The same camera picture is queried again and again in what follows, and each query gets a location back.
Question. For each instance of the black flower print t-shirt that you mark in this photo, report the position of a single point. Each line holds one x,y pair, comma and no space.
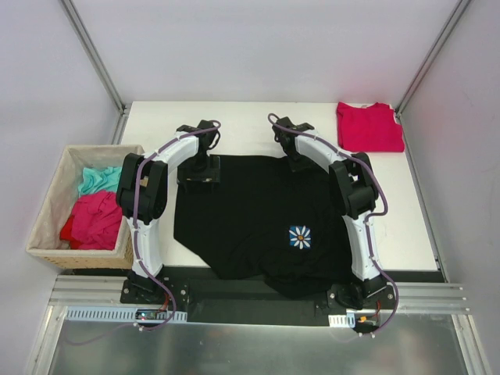
264,219

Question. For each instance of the aluminium frame post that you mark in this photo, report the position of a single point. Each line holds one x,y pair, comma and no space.
92,53
459,9

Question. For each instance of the red t-shirt in basket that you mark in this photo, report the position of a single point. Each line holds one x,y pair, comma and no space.
94,222

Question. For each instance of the aluminium front rail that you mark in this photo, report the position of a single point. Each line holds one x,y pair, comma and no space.
433,298

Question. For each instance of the white cable duct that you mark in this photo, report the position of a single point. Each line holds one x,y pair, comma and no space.
124,315
350,320

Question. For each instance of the wicker laundry basket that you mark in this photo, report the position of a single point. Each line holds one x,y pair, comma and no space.
44,241

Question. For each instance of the folded red t-shirt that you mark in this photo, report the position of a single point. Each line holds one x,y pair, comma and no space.
369,129

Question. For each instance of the left aluminium frame post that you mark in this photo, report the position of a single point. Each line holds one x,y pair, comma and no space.
92,53

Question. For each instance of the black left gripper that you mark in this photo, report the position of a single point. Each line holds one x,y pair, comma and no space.
198,176

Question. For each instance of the left white cable duct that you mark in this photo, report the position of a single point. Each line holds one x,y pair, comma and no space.
124,315

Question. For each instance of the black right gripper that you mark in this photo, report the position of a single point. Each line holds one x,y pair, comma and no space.
298,163

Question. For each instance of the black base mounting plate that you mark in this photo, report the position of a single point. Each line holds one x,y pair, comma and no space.
205,298

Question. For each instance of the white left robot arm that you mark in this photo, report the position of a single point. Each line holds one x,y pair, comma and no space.
142,193

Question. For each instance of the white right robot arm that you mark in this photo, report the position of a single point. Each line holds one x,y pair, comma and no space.
353,191

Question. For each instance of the teal t-shirt in basket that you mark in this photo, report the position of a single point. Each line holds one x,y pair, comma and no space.
96,180

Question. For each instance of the right aluminium frame post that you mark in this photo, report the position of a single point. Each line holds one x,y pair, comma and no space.
459,9

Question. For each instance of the right white cable duct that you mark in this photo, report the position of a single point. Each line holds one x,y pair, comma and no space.
350,320

